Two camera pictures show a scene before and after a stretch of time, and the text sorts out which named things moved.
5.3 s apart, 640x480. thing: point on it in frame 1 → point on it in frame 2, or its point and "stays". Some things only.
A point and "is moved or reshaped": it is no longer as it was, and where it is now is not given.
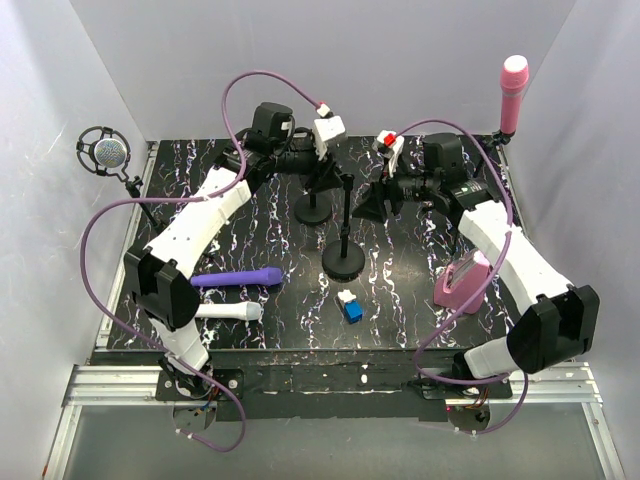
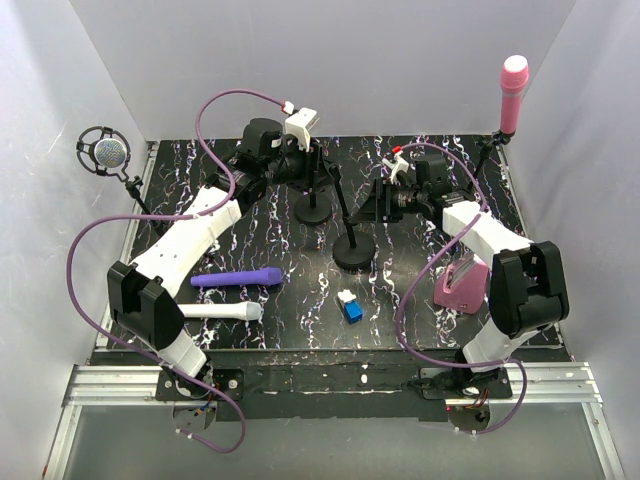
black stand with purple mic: x=344 y=262 is moved or reshaped
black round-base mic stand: x=312 y=209 stays
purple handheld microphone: x=269 y=276 stays
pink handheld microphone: x=514 y=79 stays
